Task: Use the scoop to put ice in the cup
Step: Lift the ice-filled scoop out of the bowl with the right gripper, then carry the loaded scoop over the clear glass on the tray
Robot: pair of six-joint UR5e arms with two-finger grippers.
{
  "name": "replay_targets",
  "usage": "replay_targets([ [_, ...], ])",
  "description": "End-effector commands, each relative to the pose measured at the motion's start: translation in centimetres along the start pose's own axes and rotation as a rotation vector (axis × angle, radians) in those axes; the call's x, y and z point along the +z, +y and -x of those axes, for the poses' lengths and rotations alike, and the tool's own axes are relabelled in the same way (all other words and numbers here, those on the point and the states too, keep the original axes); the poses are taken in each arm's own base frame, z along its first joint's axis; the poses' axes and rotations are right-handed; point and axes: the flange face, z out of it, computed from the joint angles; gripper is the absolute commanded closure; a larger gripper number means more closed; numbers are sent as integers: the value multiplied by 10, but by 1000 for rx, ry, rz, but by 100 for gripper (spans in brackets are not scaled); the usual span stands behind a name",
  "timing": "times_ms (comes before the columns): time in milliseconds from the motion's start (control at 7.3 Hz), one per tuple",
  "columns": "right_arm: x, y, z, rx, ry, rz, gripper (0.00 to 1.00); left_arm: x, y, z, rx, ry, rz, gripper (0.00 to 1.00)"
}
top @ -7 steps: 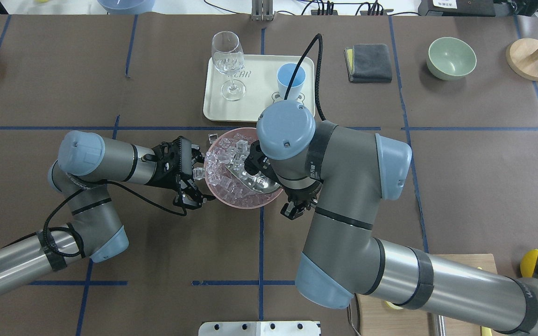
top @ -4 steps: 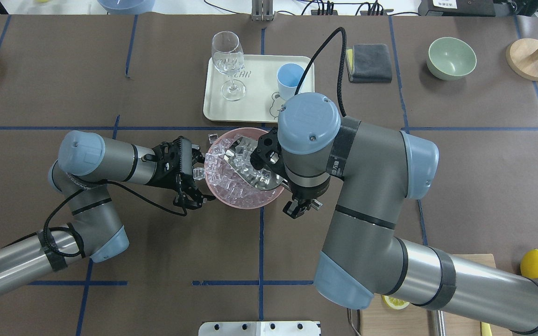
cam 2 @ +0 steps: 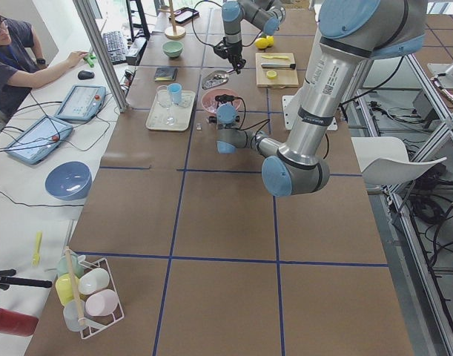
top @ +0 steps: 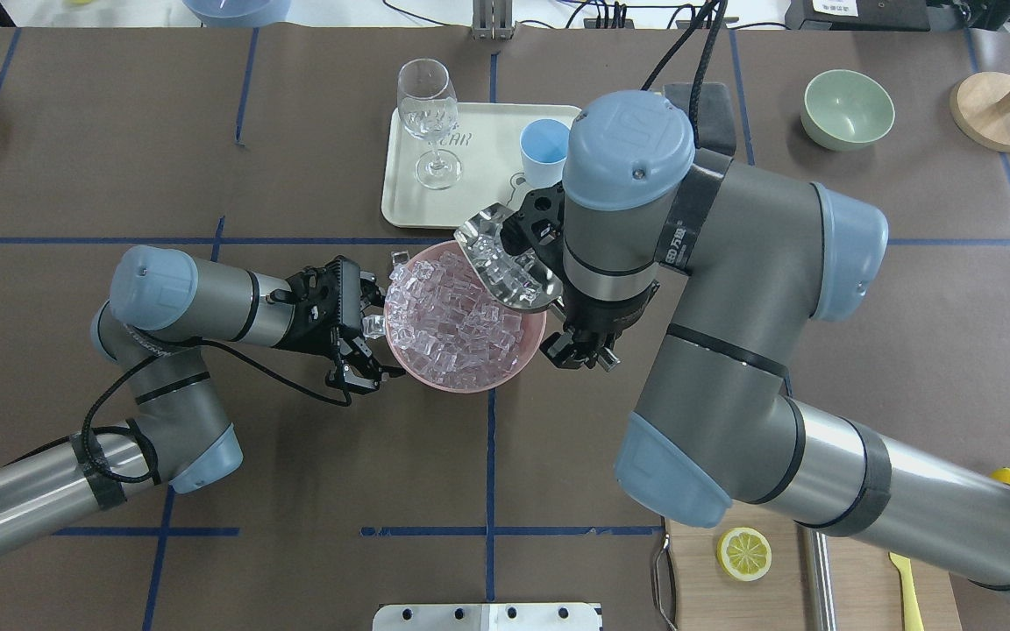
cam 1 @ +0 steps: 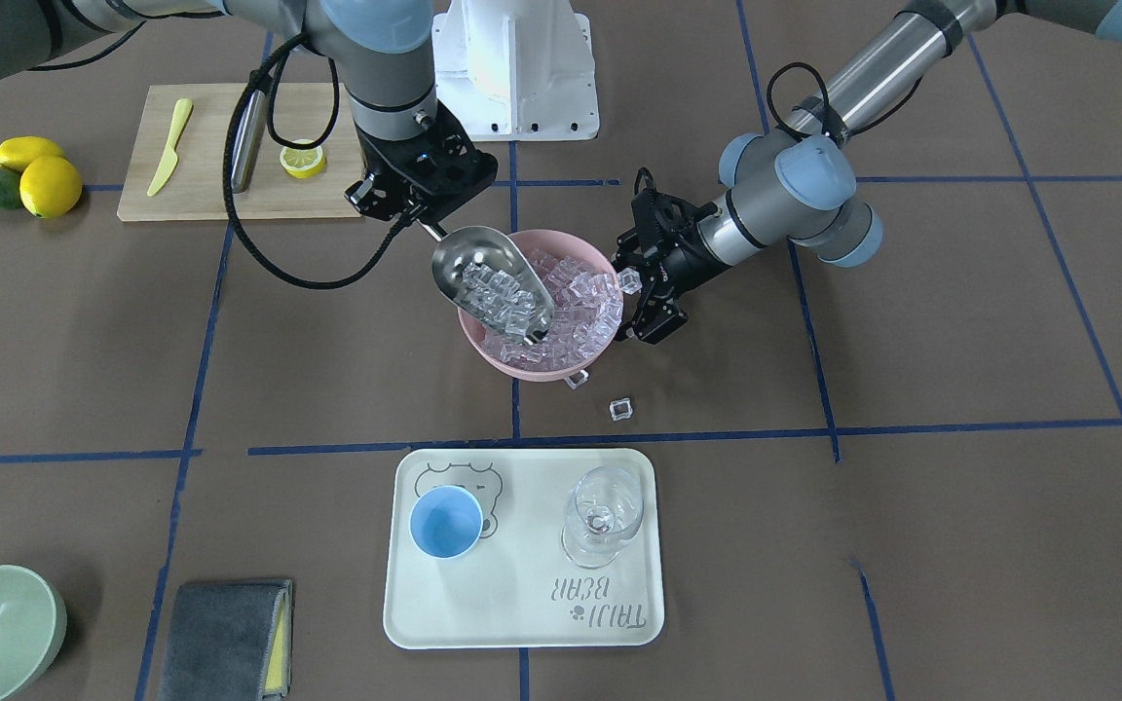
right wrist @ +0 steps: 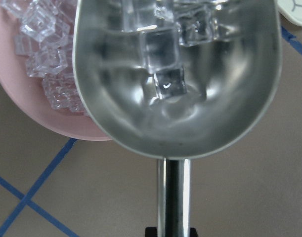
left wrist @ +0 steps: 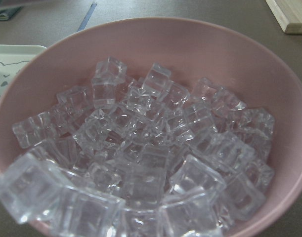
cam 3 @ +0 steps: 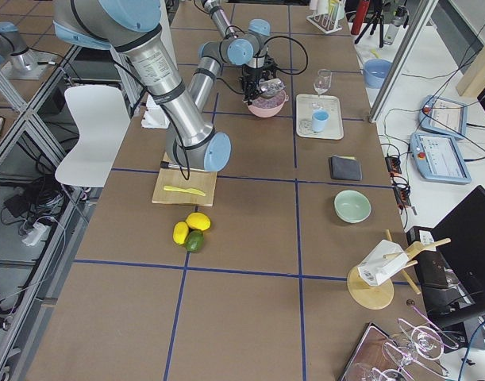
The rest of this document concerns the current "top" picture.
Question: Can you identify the aluminium frame post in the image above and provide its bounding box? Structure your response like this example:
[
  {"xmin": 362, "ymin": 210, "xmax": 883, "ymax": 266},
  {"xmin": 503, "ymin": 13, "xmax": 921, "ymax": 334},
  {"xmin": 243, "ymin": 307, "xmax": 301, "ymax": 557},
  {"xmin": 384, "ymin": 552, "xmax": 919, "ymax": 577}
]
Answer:
[{"xmin": 472, "ymin": 0, "xmax": 516, "ymax": 40}]

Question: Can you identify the yellow plastic knife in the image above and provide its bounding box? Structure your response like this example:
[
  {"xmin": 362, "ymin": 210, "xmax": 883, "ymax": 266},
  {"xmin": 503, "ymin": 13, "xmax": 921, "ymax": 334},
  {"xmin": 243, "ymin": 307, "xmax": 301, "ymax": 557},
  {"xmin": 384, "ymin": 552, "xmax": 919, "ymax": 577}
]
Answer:
[{"xmin": 887, "ymin": 551, "xmax": 925, "ymax": 631}]

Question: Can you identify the wooden cutting board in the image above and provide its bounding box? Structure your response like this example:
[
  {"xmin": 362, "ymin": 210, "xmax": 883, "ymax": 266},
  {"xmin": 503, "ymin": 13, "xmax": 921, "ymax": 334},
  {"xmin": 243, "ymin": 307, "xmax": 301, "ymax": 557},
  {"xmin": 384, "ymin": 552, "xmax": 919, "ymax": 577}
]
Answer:
[{"xmin": 651, "ymin": 517, "xmax": 964, "ymax": 631}]

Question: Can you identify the pile of clear ice cubes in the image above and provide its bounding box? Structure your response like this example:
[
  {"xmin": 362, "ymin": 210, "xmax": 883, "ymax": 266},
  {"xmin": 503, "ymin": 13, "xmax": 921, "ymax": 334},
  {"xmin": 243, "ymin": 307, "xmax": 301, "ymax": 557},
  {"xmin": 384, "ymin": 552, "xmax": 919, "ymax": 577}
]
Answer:
[{"xmin": 388, "ymin": 251, "xmax": 525, "ymax": 385}]

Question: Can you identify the light blue plastic cup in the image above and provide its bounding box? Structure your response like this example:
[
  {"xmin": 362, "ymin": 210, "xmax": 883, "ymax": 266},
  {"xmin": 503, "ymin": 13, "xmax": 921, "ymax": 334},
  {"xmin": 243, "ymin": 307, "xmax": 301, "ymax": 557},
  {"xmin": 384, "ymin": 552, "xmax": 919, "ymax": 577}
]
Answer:
[{"xmin": 518, "ymin": 118, "xmax": 570, "ymax": 188}]

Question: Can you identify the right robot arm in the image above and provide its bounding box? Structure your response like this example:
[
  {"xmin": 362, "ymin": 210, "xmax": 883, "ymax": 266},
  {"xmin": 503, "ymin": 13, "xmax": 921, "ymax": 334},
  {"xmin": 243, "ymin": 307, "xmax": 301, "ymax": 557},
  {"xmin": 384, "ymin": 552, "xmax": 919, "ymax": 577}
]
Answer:
[{"xmin": 558, "ymin": 89, "xmax": 1010, "ymax": 602}]

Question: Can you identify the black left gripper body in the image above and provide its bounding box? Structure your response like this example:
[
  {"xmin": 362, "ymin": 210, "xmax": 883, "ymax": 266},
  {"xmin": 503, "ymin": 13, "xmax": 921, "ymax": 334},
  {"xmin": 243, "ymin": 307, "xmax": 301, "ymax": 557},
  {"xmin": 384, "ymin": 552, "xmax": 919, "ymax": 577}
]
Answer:
[{"xmin": 274, "ymin": 256, "xmax": 366, "ymax": 360}]

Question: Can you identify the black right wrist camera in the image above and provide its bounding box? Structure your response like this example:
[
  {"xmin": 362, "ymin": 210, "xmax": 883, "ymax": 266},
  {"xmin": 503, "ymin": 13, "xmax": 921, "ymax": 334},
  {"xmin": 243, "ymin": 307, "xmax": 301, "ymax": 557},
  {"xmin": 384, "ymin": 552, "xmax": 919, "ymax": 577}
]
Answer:
[{"xmin": 501, "ymin": 183, "xmax": 565, "ymax": 280}]

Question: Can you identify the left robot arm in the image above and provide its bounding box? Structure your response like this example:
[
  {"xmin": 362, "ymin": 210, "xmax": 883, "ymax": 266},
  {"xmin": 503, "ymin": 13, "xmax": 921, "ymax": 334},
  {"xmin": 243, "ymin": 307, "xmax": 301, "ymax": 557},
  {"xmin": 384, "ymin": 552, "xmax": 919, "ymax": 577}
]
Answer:
[{"xmin": 0, "ymin": 246, "xmax": 404, "ymax": 556}]

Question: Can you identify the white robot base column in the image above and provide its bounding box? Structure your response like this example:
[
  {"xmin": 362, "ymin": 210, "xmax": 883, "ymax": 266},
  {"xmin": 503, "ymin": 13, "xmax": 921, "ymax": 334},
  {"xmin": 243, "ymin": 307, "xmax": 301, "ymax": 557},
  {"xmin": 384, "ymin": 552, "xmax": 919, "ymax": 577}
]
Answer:
[{"xmin": 372, "ymin": 602, "xmax": 604, "ymax": 630}]

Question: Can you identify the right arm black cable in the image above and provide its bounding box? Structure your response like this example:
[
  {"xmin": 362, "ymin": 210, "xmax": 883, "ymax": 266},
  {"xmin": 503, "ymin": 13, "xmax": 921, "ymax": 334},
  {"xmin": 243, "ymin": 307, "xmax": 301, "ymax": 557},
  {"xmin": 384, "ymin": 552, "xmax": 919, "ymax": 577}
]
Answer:
[{"xmin": 641, "ymin": 0, "xmax": 729, "ymax": 124}]

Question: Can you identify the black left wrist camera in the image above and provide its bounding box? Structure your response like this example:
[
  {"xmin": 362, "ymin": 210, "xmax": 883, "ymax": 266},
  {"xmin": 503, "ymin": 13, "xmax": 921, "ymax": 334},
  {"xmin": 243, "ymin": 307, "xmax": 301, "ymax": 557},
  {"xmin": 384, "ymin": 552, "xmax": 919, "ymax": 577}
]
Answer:
[{"xmin": 283, "ymin": 256, "xmax": 362, "ymax": 341}]

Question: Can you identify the stainless steel ice scoop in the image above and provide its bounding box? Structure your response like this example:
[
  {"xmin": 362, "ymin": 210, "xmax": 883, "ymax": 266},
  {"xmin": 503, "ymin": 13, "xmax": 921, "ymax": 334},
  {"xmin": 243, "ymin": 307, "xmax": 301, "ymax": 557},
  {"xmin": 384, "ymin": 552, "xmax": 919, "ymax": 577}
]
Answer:
[{"xmin": 455, "ymin": 203, "xmax": 564, "ymax": 313}]

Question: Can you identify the cream bear serving tray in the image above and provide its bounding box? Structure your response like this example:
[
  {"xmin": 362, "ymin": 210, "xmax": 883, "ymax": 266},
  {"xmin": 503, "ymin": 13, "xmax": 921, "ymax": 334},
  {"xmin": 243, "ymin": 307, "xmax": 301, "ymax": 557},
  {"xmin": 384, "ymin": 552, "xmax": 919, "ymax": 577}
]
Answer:
[{"xmin": 381, "ymin": 103, "xmax": 579, "ymax": 229}]

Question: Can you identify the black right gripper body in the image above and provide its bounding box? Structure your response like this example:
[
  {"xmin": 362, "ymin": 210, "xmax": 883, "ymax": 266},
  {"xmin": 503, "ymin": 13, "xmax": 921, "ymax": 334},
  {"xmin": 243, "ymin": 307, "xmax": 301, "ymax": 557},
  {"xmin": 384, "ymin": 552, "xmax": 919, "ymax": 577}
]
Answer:
[{"xmin": 562, "ymin": 282, "xmax": 660, "ymax": 348}]

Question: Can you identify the green ceramic bowl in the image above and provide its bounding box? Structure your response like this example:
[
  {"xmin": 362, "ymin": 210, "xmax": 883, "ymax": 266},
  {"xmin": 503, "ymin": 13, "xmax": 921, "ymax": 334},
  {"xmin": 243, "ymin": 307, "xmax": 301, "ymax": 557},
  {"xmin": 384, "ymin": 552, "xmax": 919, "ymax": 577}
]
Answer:
[{"xmin": 800, "ymin": 69, "xmax": 895, "ymax": 152}]

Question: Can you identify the blue bowl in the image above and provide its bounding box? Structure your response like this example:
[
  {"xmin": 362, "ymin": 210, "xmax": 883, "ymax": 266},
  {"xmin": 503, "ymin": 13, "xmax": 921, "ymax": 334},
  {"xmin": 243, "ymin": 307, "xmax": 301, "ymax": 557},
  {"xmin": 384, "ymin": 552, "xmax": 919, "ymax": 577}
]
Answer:
[{"xmin": 181, "ymin": 0, "xmax": 292, "ymax": 28}]

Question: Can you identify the pink bowl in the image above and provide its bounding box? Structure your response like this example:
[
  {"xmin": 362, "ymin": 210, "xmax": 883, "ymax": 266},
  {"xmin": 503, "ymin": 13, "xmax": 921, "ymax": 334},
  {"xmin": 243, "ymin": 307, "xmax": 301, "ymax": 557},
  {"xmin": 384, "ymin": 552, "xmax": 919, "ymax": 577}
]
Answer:
[{"xmin": 382, "ymin": 243, "xmax": 550, "ymax": 393}]

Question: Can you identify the wooden paper towel stand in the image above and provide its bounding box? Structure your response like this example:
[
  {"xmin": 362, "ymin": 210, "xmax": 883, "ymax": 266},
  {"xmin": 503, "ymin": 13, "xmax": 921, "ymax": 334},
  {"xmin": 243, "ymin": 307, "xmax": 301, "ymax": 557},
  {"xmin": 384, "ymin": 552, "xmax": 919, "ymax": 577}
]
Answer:
[{"xmin": 950, "ymin": 72, "xmax": 1010, "ymax": 154}]

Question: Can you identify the clear wine glass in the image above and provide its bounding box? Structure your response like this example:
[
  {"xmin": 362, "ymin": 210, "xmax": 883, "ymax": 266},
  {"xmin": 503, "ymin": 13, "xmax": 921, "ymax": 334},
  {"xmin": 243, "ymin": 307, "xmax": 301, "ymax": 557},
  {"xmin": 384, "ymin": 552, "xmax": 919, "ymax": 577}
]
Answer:
[{"xmin": 396, "ymin": 59, "xmax": 462, "ymax": 190}]

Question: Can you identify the ice cube by gripper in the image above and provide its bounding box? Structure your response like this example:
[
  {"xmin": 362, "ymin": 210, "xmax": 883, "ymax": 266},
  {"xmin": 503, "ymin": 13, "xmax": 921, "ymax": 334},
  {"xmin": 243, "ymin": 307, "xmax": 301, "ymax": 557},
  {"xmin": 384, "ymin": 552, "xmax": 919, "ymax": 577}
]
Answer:
[{"xmin": 361, "ymin": 313, "xmax": 388, "ymax": 339}]

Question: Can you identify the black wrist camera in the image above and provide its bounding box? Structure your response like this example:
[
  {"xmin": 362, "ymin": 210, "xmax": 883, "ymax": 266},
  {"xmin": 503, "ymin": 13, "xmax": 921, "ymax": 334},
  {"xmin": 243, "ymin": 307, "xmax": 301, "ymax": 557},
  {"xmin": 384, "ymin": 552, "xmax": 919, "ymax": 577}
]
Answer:
[
  {"xmin": 283, "ymin": 256, "xmax": 362, "ymax": 341},
  {"xmin": 501, "ymin": 183, "xmax": 565, "ymax": 280}
]

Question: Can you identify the lemon half slice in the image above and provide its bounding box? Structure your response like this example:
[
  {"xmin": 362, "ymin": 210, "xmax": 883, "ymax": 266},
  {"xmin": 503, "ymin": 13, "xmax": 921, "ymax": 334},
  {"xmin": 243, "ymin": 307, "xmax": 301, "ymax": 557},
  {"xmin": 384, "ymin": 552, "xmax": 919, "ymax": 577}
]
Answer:
[{"xmin": 715, "ymin": 527, "xmax": 773, "ymax": 582}]

